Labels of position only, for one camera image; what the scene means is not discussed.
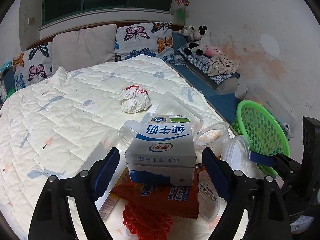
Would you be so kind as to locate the oval sealed snack cup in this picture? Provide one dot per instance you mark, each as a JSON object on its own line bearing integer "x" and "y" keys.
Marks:
{"x": 209, "y": 200}

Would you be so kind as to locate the left butterfly pillow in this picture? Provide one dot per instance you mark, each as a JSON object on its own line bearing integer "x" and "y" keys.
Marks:
{"x": 32, "y": 66}

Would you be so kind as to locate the red mesh net bag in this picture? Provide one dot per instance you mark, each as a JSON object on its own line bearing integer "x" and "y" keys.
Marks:
{"x": 139, "y": 220}

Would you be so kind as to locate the blue white milk carton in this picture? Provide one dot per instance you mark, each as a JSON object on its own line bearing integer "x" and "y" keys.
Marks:
{"x": 162, "y": 152}

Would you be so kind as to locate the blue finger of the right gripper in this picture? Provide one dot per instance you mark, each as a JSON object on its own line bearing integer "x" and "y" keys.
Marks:
{"x": 262, "y": 159}

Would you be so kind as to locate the clear plastic storage box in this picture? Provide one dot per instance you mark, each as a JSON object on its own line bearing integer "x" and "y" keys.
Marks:
{"x": 262, "y": 96}

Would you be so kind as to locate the white quilted bed cover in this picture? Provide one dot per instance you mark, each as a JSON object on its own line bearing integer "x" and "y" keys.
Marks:
{"x": 51, "y": 127}

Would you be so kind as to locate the clear round lid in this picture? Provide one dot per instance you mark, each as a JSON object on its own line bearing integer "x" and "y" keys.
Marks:
{"x": 237, "y": 154}

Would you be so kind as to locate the clear plastic tray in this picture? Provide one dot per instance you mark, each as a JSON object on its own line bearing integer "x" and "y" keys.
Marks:
{"x": 172, "y": 105}

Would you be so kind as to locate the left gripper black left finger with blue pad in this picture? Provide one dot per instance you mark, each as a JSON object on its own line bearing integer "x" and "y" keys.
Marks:
{"x": 52, "y": 215}

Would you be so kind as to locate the green plastic basket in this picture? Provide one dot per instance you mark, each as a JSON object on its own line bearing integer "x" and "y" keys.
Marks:
{"x": 264, "y": 134}

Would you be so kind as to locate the sealed pudding cup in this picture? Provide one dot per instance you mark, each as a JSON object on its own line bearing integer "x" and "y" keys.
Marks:
{"x": 215, "y": 137}

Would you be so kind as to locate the pink plush toy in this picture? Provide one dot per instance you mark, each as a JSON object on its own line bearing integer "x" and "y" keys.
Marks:
{"x": 212, "y": 51}

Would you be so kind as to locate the clear plastic cup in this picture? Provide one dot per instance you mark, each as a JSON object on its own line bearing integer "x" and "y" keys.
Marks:
{"x": 128, "y": 131}

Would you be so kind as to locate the red snack wrapper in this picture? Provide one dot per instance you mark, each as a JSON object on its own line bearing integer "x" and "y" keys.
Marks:
{"x": 180, "y": 201}

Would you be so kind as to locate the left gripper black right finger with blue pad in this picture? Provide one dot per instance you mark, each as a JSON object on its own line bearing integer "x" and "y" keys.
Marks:
{"x": 261, "y": 198}

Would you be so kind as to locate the butterfly pillow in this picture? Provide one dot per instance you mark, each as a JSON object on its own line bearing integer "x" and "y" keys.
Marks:
{"x": 32, "y": 66}
{"x": 154, "y": 39}

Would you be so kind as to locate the grey pillow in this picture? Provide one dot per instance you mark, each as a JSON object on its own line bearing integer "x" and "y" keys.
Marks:
{"x": 84, "y": 48}

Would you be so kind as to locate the black white cow plush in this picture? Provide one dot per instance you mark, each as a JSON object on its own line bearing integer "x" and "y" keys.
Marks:
{"x": 197, "y": 40}

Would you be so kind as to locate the spotted cream cloth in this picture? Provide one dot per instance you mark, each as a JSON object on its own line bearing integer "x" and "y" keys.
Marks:
{"x": 221, "y": 65}

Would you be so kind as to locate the right butterfly pillow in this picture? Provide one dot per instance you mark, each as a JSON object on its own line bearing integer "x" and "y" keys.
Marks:
{"x": 154, "y": 39}

